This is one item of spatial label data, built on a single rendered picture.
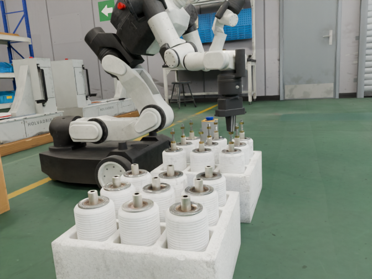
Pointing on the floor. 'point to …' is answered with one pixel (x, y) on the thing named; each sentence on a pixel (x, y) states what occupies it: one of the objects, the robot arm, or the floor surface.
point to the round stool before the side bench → (183, 93)
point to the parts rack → (14, 42)
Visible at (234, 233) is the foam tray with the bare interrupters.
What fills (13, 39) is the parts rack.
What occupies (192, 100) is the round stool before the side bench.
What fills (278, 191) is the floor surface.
